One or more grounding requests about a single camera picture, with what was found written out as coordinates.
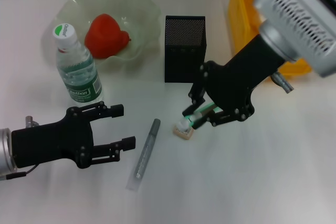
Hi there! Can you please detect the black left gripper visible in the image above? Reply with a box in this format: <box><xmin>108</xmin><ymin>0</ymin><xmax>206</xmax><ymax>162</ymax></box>
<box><xmin>12</xmin><ymin>102</ymin><xmax>137</xmax><ymax>169</ymax></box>

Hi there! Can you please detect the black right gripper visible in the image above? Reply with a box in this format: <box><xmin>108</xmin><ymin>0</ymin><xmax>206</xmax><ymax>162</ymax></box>
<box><xmin>182</xmin><ymin>35</ymin><xmax>286</xmax><ymax>130</ymax></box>

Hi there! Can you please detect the mint green utility knife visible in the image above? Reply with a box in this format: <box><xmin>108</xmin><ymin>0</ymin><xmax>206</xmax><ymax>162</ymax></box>
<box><xmin>177</xmin><ymin>103</ymin><xmax>222</xmax><ymax>133</ymax></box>

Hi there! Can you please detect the grey pen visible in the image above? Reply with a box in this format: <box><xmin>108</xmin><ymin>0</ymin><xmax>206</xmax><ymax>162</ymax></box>
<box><xmin>125</xmin><ymin>118</ymin><xmax>161</xmax><ymax>192</ymax></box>

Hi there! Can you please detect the beige eraser with barcode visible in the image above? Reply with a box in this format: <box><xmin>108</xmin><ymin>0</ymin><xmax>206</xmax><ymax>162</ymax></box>
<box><xmin>172</xmin><ymin>125</ymin><xmax>194</xmax><ymax>141</ymax></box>

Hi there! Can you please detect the clear green-label water bottle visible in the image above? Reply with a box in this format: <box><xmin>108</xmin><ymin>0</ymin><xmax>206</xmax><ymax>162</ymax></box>
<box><xmin>52</xmin><ymin>23</ymin><xmax>105</xmax><ymax>104</ymax></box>

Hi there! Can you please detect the soft red-orange toy orange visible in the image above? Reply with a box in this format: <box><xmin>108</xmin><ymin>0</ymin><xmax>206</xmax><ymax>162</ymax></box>
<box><xmin>84</xmin><ymin>13</ymin><xmax>132</xmax><ymax>59</ymax></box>

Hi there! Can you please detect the black mesh pen holder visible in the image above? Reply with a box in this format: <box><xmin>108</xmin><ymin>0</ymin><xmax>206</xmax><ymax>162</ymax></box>
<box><xmin>164</xmin><ymin>15</ymin><xmax>207</xmax><ymax>83</ymax></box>

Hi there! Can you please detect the pale green wavy glass plate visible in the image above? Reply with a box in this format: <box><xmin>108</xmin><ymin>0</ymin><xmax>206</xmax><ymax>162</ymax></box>
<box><xmin>40</xmin><ymin>0</ymin><xmax>162</xmax><ymax>74</ymax></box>

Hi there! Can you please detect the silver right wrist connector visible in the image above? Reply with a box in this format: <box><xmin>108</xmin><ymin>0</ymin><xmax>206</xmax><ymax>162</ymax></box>
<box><xmin>271</xmin><ymin>73</ymin><xmax>293</xmax><ymax>94</ymax></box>

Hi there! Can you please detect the yellow plastic bin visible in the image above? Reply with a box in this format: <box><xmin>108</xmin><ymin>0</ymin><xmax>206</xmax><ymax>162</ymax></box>
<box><xmin>227</xmin><ymin>0</ymin><xmax>312</xmax><ymax>81</ymax></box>

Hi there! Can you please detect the black cable with silver plug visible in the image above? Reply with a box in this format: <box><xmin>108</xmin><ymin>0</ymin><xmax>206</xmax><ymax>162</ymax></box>
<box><xmin>6</xmin><ymin>165</ymin><xmax>37</xmax><ymax>180</ymax></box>

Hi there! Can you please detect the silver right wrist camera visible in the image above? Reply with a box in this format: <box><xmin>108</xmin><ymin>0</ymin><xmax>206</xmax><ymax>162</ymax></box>
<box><xmin>253</xmin><ymin>0</ymin><xmax>336</xmax><ymax>78</ymax></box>

